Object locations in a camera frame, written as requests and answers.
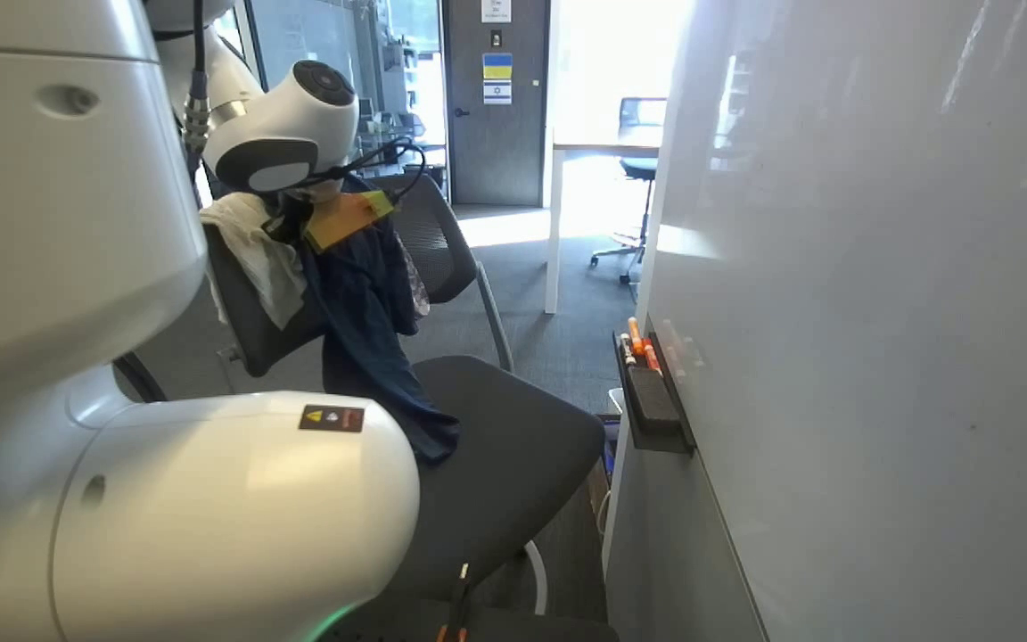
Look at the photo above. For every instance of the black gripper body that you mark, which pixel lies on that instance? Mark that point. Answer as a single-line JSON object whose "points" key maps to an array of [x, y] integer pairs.
{"points": [[287, 216]]}

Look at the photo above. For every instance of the cream towel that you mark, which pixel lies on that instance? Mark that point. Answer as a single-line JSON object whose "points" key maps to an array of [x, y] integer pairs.
{"points": [[255, 255]]}

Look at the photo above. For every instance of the navy blue garment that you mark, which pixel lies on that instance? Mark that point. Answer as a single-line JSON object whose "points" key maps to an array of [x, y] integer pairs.
{"points": [[366, 334]]}

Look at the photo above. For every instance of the purple checkered cloth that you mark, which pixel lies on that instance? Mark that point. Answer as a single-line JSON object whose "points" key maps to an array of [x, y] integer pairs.
{"points": [[418, 287]]}

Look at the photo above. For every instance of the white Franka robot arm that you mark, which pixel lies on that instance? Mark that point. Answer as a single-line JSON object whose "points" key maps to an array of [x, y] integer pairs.
{"points": [[122, 522]]}

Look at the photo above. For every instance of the black mesh chair backrest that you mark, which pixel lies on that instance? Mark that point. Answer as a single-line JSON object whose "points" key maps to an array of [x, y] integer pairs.
{"points": [[445, 245]]}

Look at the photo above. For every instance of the blue swivel office chair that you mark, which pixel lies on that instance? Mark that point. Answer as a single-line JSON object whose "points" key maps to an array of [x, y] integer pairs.
{"points": [[639, 171]]}

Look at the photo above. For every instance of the orange handheld tool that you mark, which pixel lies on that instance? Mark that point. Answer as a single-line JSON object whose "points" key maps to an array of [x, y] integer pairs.
{"points": [[352, 217]]}

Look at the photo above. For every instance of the grey door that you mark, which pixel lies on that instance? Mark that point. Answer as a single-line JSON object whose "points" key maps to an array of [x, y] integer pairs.
{"points": [[497, 143]]}

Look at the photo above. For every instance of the blue yellow flag poster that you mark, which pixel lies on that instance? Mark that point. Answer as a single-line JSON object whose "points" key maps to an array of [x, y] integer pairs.
{"points": [[497, 80]]}

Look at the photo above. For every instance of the white door sign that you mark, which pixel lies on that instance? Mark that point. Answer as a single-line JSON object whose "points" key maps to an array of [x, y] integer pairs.
{"points": [[497, 7]]}

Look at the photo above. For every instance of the white desk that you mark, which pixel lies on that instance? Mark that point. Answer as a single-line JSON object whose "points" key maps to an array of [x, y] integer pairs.
{"points": [[585, 143]]}

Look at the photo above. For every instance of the dark framed monitor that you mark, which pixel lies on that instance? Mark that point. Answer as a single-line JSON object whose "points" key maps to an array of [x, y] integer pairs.
{"points": [[645, 114]]}

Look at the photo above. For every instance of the orange marker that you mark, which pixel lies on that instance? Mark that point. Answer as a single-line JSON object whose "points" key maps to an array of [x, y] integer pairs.
{"points": [[645, 348]]}

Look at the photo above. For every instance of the black whiteboard eraser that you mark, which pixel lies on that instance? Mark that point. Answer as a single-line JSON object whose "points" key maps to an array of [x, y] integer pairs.
{"points": [[655, 397]]}

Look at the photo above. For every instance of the black stick with orange tip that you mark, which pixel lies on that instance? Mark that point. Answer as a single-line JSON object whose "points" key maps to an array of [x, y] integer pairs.
{"points": [[460, 600]]}

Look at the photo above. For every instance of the black whiteboard tray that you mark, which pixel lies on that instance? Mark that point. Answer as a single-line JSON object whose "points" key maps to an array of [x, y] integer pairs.
{"points": [[656, 430]]}

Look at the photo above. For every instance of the large whiteboard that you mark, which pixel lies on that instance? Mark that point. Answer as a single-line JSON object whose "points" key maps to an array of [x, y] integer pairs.
{"points": [[882, 309]]}

